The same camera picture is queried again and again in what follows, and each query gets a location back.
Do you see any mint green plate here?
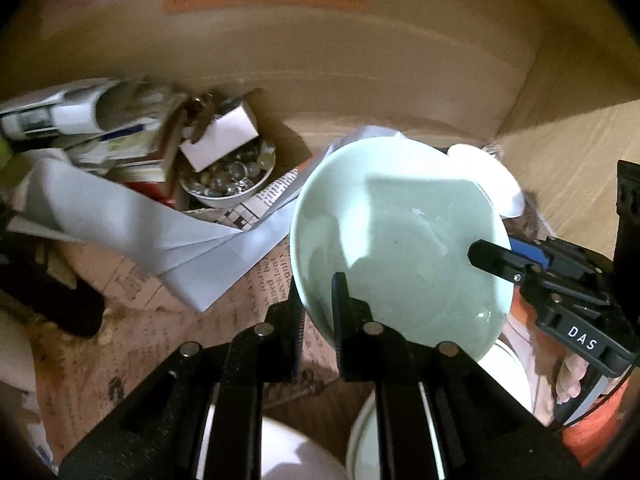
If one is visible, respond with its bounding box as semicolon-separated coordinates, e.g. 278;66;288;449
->
346;393;381;480

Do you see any mint green bowl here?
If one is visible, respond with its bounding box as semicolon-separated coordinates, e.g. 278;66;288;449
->
290;136;513;360

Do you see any pale pink bowl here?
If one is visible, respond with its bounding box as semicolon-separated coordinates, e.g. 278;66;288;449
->
262;417;347;480

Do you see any white patterned small bowl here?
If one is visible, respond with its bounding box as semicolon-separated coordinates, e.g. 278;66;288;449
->
447;144;525;219

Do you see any person's right hand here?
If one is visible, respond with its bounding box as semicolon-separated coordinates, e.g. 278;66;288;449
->
555;352;589;405

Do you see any grey folded paper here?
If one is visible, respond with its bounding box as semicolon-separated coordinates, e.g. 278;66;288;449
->
9;126;402;312

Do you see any small bowl with marbles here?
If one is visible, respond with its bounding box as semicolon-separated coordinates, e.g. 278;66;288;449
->
178;138;277;209

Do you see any white small box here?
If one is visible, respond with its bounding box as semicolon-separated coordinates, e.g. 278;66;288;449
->
180;102;258;172

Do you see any dark glass bottle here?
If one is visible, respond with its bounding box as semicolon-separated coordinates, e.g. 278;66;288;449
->
1;231;105;338

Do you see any newspaper shelf liner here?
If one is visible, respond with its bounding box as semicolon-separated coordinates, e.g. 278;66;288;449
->
29;159;381;461

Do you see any cream ceramic mug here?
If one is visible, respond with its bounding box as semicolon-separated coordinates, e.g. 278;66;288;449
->
0;310;36;392

